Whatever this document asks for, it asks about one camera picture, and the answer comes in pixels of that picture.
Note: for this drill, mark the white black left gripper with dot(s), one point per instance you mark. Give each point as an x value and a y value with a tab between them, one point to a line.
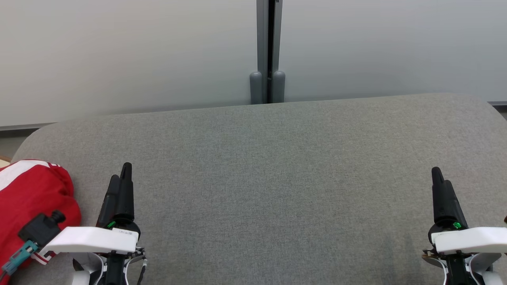
91	239

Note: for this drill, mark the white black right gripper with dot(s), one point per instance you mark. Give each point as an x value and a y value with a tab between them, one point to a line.
471	239

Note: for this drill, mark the red white basketball shirt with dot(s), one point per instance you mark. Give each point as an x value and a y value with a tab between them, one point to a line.
27	198

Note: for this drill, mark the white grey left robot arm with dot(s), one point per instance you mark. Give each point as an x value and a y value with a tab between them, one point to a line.
113	269

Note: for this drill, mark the white perforated basket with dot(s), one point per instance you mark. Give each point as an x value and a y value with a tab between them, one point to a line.
4	159

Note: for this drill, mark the grey partition post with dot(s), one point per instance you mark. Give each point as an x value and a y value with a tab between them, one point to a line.
263	47

